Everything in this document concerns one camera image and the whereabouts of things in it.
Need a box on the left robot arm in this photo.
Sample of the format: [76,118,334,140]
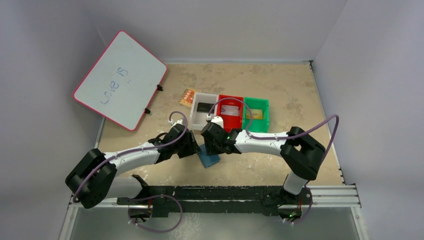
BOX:
[65,123,201,209]

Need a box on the pink-framed whiteboard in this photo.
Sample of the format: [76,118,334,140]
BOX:
[73,31,168,131]

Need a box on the gold card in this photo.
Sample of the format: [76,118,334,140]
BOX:
[245,109,264,120]

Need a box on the blue card holder wallet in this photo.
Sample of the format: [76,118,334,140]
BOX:
[197,144,221,168]

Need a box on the red plastic bin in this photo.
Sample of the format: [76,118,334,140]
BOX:
[216,94,244,133]

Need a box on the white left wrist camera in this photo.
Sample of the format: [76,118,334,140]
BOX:
[168,118,186,126]

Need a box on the white plastic bin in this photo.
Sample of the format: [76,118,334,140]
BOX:
[189,92,219,131]

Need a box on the orange spiral notebook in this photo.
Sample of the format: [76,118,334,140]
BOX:
[178,88,196,108]

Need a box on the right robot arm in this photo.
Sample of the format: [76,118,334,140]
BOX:
[200,122,326,204]

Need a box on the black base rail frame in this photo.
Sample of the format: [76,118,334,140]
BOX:
[67,184,362,220]

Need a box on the green plastic bin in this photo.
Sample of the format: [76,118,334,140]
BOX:
[244,97,270,133]

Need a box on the black card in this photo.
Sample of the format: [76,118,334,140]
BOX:
[196,102,215,113]

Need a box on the white patterned card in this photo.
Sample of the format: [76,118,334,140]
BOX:
[220,105,240,117]

